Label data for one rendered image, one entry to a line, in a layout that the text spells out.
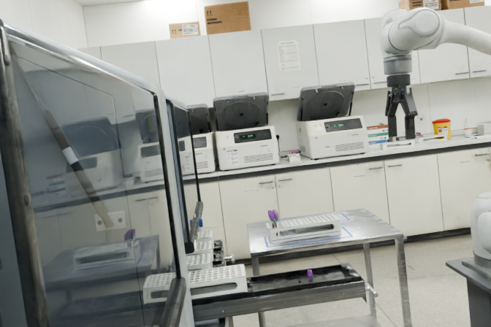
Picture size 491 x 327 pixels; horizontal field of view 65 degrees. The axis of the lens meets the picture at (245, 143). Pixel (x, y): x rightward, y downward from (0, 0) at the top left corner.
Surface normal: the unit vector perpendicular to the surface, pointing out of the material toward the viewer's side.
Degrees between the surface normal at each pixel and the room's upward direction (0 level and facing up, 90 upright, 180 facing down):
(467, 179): 90
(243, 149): 90
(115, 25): 90
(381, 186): 90
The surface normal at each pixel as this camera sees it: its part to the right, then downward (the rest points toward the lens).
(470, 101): 0.07, 0.04
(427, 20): -0.20, 0.06
